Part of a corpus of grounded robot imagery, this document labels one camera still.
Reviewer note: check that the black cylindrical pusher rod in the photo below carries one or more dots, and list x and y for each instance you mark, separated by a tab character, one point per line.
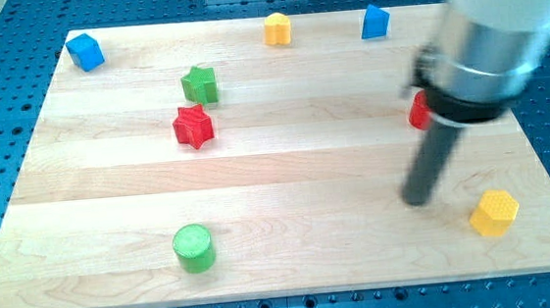
433	154

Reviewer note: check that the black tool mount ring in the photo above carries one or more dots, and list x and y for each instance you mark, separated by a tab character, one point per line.
447	106

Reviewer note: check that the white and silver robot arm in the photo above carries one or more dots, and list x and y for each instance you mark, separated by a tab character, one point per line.
477	63

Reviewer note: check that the light wooden board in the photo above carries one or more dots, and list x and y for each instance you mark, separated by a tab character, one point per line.
299	188

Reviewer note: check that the green star block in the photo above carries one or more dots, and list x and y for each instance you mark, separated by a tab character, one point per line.
200	85

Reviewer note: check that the red star block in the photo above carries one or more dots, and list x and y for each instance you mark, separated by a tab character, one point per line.
193	126

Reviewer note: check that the red cylinder block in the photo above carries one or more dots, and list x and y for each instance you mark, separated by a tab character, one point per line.
420	113

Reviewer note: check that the yellow hexagon block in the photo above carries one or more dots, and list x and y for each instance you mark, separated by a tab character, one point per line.
494	213

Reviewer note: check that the blue pentagon block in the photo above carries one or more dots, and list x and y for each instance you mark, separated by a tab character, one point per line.
375	22

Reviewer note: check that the green cylinder block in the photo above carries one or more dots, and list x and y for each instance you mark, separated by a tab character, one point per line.
194	248

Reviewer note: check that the blue cube block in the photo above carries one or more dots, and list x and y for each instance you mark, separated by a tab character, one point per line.
85	52

